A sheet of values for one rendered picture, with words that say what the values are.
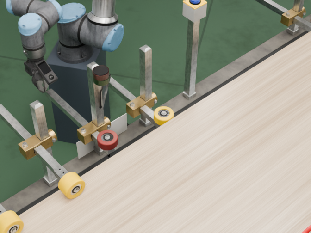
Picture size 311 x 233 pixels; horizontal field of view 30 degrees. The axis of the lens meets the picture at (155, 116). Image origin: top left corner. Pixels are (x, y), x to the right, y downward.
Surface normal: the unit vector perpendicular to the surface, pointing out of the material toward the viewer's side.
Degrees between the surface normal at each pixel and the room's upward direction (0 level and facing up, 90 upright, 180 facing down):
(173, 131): 0
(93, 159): 0
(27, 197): 0
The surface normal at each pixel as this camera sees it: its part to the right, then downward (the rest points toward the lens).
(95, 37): -0.43, 0.47
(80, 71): -0.23, 0.70
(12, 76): 0.00, -0.70
